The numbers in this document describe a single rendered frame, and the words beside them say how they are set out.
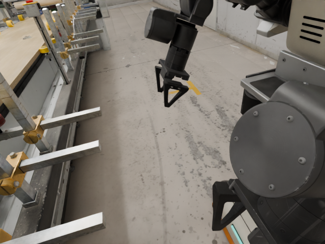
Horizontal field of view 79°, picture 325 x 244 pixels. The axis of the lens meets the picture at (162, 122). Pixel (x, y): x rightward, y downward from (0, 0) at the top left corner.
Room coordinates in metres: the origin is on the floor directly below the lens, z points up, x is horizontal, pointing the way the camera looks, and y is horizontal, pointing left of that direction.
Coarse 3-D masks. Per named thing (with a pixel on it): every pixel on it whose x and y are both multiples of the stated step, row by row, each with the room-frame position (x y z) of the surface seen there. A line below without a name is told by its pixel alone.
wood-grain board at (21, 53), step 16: (0, 32) 2.74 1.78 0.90; (16, 32) 2.56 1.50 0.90; (32, 32) 2.41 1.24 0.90; (48, 32) 2.27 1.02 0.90; (0, 48) 1.89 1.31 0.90; (16, 48) 1.80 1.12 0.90; (32, 48) 1.71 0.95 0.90; (0, 64) 1.41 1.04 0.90; (16, 64) 1.36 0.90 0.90; (16, 80) 1.10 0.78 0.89
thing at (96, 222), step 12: (96, 216) 0.26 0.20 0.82; (60, 228) 0.25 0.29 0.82; (72, 228) 0.24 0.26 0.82; (84, 228) 0.24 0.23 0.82; (96, 228) 0.24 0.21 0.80; (12, 240) 0.24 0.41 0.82; (24, 240) 0.23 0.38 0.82; (36, 240) 0.23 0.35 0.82; (48, 240) 0.22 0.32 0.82; (60, 240) 0.23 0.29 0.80
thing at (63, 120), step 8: (80, 112) 0.74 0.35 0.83; (88, 112) 0.73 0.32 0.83; (96, 112) 0.73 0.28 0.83; (48, 120) 0.72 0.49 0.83; (56, 120) 0.71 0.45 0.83; (64, 120) 0.71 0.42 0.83; (72, 120) 0.72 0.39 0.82; (80, 120) 0.72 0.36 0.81; (16, 128) 0.70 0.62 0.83; (48, 128) 0.70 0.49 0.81; (0, 136) 0.67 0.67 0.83; (8, 136) 0.67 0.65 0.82; (16, 136) 0.68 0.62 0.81
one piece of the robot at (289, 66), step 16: (288, 64) 0.41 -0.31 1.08; (304, 64) 0.37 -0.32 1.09; (320, 64) 0.35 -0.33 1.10; (256, 80) 0.43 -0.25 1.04; (272, 80) 0.42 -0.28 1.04; (288, 80) 0.40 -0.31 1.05; (304, 80) 0.36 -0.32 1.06; (320, 80) 0.33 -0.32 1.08; (256, 96) 0.37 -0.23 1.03; (240, 112) 0.45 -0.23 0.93
